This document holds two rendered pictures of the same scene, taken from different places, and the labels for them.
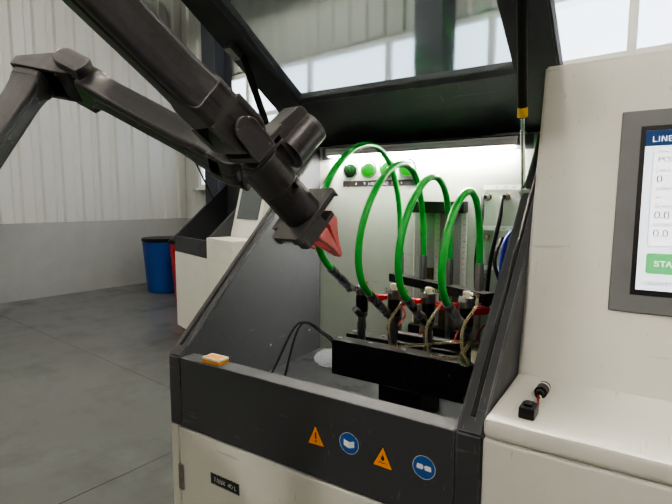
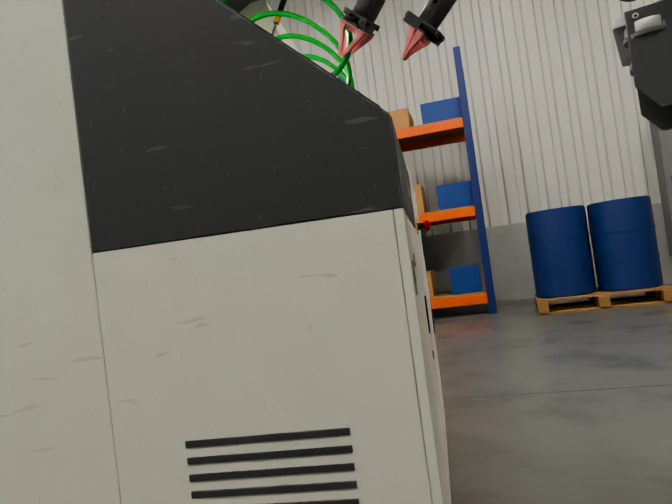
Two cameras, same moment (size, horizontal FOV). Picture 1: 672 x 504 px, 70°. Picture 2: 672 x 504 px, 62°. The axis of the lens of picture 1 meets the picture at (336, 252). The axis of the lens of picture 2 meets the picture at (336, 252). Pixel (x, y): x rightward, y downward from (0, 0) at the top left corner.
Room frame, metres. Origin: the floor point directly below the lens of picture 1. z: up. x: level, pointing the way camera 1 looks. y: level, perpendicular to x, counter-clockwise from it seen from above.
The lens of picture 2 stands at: (1.53, 1.19, 0.70)
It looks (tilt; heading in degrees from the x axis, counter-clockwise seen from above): 2 degrees up; 247
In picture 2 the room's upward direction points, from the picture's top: 7 degrees counter-clockwise
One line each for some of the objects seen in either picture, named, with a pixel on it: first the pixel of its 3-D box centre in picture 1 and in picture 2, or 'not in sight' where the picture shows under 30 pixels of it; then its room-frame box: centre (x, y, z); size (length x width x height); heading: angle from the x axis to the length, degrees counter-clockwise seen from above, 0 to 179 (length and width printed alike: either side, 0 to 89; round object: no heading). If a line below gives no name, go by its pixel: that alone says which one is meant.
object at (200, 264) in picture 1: (231, 233); not in sight; (4.34, 0.95, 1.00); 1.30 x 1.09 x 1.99; 37
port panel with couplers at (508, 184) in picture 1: (502, 236); not in sight; (1.16, -0.40, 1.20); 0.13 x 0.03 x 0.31; 57
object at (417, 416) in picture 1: (298, 423); (397, 187); (0.87, 0.07, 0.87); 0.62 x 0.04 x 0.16; 57
